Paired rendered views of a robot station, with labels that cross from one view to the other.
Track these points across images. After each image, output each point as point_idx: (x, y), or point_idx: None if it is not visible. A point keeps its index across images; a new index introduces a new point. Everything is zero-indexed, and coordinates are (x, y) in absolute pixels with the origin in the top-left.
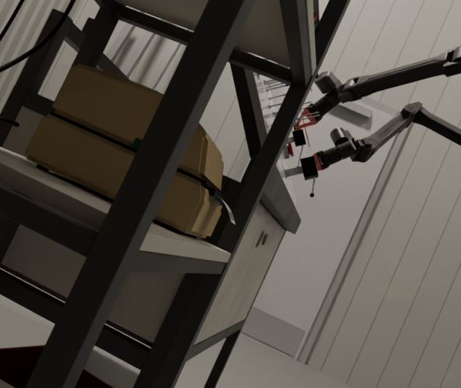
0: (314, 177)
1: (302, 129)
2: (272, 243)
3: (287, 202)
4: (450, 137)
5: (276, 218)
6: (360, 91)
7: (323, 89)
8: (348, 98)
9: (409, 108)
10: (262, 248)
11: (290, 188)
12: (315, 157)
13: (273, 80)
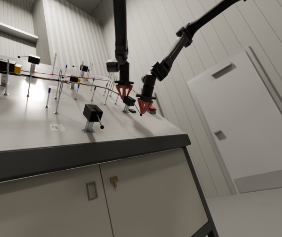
0: (96, 114)
1: (124, 96)
2: (160, 168)
3: (62, 152)
4: (217, 12)
5: (113, 159)
6: (119, 49)
7: (113, 70)
8: (121, 59)
9: (179, 29)
10: (130, 184)
11: (133, 129)
12: (139, 100)
13: (56, 92)
